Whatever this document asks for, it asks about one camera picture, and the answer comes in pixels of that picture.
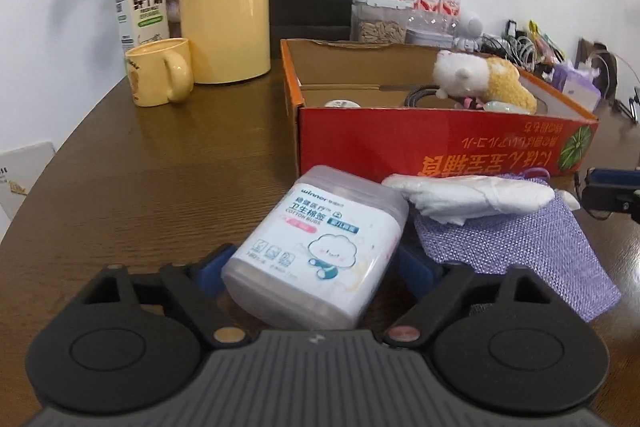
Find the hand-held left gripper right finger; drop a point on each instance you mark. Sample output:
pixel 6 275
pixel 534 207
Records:
pixel 415 268

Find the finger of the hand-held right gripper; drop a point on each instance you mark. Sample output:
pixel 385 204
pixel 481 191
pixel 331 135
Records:
pixel 612 197

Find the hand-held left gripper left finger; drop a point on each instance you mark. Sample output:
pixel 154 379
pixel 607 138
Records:
pixel 212 268

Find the white plastic bag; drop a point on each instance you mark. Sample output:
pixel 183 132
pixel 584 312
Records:
pixel 475 199

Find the purple burlap pouch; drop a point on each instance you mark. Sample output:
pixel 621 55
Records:
pixel 510 252

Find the cotton swab box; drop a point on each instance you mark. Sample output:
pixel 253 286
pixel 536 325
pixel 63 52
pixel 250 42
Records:
pixel 320 237

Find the orange cardboard box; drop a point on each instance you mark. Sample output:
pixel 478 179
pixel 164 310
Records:
pixel 400 137

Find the white and yellow plush toy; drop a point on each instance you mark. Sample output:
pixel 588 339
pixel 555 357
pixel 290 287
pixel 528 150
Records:
pixel 475 74

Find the black folding stand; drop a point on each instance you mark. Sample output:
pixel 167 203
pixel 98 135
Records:
pixel 631 104

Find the purple tissue pack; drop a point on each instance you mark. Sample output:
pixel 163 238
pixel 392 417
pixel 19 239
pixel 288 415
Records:
pixel 577 87

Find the brown paper item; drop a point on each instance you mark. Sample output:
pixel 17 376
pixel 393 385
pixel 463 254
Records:
pixel 592 57

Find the iridescent plastic bag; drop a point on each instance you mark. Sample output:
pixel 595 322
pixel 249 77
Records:
pixel 502 108

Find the black plug adapter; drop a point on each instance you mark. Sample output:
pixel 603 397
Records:
pixel 511 29

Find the yellow mug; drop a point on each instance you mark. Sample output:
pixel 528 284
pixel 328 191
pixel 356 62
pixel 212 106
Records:
pixel 155 74

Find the white book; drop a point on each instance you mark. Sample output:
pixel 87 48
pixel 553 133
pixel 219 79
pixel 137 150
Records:
pixel 22 182

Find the white printed tin box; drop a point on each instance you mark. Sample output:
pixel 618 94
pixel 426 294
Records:
pixel 430 38

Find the clear seed container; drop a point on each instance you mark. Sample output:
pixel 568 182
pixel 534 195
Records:
pixel 380 24

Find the white milk carton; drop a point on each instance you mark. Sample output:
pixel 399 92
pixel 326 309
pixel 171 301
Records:
pixel 147 2

